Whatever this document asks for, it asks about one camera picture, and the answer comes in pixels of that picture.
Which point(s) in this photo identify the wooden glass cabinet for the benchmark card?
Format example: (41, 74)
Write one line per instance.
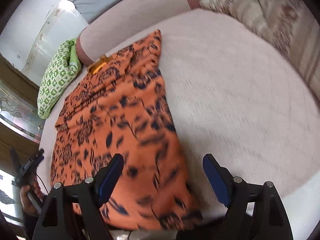
(21, 128)

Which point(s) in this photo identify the green white patterned pillow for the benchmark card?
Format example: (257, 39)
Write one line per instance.
(61, 71)

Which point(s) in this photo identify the pink bolster cushion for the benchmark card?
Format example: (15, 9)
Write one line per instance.
(122, 21)

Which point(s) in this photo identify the orange black floral garment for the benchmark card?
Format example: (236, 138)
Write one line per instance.
(122, 108)

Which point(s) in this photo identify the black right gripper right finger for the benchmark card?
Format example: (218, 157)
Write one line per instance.
(253, 211)

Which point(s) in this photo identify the beige striped blanket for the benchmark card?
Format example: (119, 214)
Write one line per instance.
(288, 25)

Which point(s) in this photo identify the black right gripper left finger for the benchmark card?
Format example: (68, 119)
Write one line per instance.
(57, 218)

